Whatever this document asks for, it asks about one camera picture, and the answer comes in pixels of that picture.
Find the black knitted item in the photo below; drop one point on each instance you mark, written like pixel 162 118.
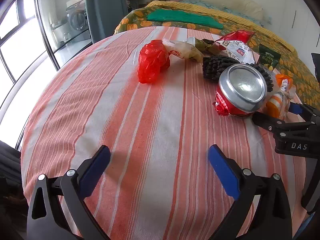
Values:
pixel 213 66

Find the yellow textured blanket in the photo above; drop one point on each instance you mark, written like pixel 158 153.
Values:
pixel 212 12

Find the crushed red soda can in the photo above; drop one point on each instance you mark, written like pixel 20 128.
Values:
pixel 241 91

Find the pink striped bed sheet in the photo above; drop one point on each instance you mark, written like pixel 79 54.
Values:
pixel 159 183

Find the red white snack bag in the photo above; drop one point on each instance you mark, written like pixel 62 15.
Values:
pixel 235 46

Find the black framed window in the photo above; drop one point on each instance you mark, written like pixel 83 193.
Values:
pixel 36 42

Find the washing machine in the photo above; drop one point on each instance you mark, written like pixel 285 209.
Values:
pixel 77 17

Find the folded green cloth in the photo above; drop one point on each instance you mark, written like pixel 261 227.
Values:
pixel 164 15

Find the blue floral pillow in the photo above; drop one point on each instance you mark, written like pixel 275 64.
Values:
pixel 267 19

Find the gold black tea packet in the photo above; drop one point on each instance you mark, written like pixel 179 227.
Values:
pixel 208 47

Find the dark green snack packet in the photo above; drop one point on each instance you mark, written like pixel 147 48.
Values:
pixel 268 57

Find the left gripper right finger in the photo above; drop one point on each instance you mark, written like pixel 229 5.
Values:
pixel 272 218

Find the orange white wrapper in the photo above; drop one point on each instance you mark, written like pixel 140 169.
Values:
pixel 278 104

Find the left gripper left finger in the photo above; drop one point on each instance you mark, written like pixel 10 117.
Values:
pixel 46 219

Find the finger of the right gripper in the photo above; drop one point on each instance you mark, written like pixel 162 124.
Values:
pixel 273 124
pixel 307 112

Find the white wardrobe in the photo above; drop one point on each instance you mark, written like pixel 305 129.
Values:
pixel 300 29

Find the red plastic bag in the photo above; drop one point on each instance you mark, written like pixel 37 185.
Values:
pixel 153 60

